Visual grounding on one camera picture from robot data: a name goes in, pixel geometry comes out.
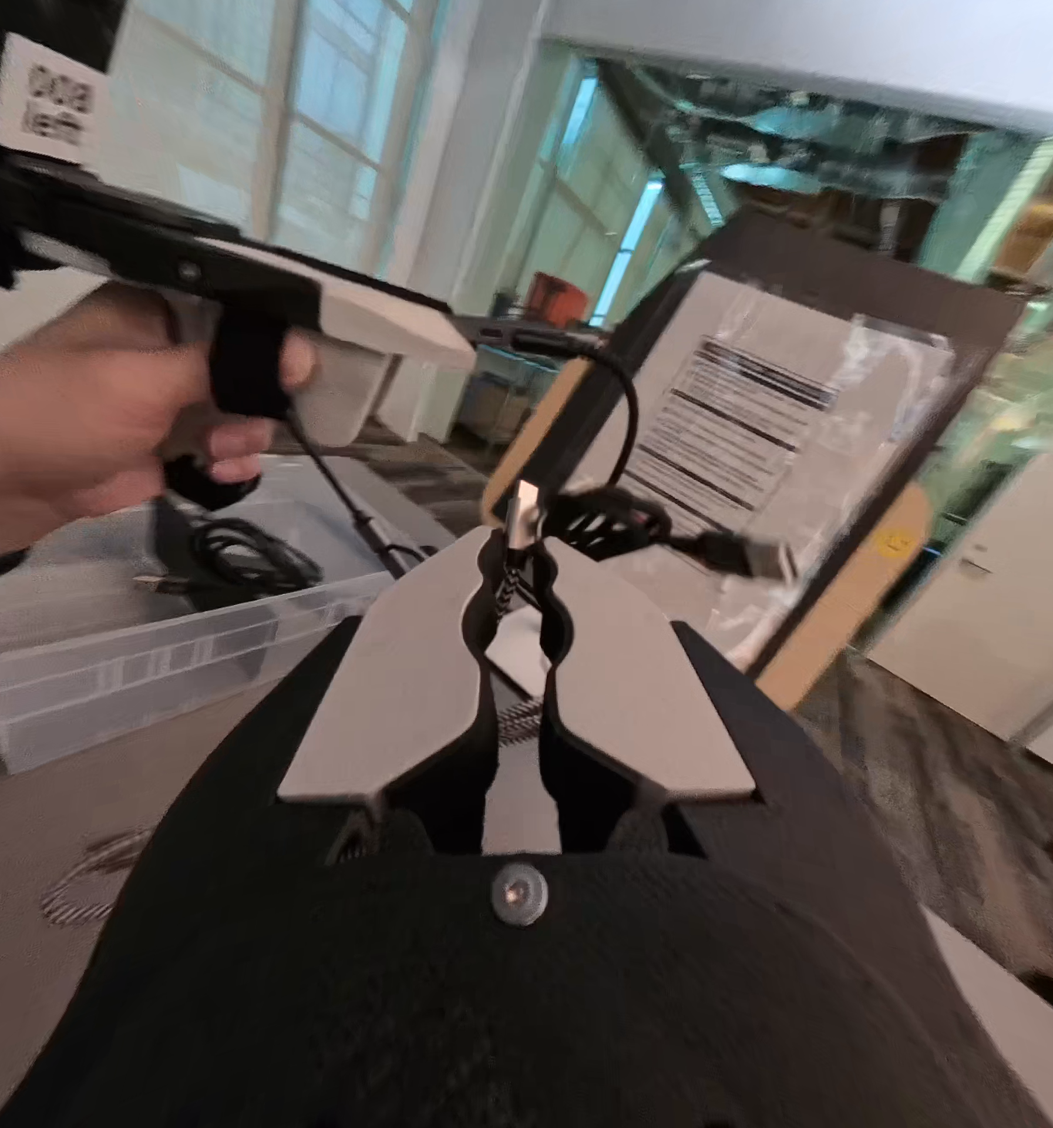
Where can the clear acrylic organizer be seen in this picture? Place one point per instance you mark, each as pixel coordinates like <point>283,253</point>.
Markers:
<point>139,670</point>

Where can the orange storage box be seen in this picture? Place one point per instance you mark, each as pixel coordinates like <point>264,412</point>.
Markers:
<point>557,295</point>

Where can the yellow smiley sticker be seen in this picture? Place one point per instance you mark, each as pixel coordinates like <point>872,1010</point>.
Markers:
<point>894,542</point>

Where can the person's left hand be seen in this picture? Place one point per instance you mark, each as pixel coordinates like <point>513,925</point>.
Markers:
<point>77,405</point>

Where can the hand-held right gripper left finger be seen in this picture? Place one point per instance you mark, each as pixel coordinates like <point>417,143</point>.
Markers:
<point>385,696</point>

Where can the grey usb hub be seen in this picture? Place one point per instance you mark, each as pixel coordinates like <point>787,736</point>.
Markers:
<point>491,335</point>

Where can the printed instruction sheet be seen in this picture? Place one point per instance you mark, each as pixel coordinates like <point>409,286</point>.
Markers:
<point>729,317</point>

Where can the large window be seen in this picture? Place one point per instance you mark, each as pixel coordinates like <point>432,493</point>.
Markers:
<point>332,88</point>

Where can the white door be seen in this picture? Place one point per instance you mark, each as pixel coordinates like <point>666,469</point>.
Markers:
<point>1002,634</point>

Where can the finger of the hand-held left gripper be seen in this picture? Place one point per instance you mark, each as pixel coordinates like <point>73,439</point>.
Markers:
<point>385,326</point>
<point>262,255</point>

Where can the wooden stand board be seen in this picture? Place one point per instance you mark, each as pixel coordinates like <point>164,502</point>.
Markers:
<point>826,634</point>

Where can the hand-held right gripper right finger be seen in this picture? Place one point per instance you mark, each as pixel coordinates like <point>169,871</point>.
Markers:
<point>649,705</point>

